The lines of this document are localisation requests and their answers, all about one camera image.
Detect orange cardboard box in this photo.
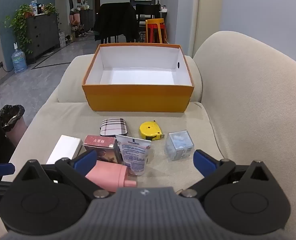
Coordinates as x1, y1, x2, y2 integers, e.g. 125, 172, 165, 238
82, 43, 195, 112

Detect dark low sideboard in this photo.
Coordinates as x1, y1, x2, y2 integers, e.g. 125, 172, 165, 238
70, 9, 93, 32

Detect white rectangular box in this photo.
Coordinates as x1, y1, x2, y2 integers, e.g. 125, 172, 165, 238
46, 134, 82, 165

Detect clear plastic cube box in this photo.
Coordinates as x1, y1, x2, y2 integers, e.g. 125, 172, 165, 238
165, 129, 195, 161

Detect reddish brown small box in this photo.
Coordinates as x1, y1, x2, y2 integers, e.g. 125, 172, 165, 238
83, 135, 123, 165

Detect black dining chair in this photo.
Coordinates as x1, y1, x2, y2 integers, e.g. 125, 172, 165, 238
100, 2, 133, 44
135, 4, 161, 20

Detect red plastic stool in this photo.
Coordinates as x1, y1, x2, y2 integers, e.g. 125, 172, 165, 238
147, 24, 166, 43

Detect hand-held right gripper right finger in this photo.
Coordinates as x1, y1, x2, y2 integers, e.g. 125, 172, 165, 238
179, 149, 281, 199

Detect trash bin with black bag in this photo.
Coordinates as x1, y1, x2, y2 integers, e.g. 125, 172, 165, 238
0, 104, 27, 148

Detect small green potted plant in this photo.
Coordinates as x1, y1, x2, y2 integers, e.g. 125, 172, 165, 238
43, 3, 59, 15

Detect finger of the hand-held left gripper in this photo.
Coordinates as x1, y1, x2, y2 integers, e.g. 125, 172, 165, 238
0, 163, 15, 179

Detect dark grey drawer cabinet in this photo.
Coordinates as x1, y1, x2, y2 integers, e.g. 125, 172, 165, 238
25, 13, 61, 64

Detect plaid zip case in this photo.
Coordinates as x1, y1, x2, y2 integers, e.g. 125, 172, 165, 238
99, 118, 129, 137

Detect trailing green pothos plant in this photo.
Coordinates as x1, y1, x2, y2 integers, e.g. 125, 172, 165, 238
4, 4, 33, 55

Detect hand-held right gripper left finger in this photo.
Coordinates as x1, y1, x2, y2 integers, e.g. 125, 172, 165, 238
13, 149, 111, 199

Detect beige sofa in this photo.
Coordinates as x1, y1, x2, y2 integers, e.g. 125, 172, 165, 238
0, 31, 296, 240

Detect blue water jug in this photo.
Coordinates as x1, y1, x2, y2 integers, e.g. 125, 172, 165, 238
11, 42, 28, 74

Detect white blue-printed packet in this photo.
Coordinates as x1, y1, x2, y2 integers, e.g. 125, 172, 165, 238
115, 134, 152, 176

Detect yellow tape measure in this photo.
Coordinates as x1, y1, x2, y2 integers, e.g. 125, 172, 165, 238
139, 121, 165, 140

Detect orange and red stools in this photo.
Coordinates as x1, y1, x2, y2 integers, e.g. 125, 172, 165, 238
145, 19, 168, 44

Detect large pink bottle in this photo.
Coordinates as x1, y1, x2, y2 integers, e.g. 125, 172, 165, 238
85, 160, 137, 193

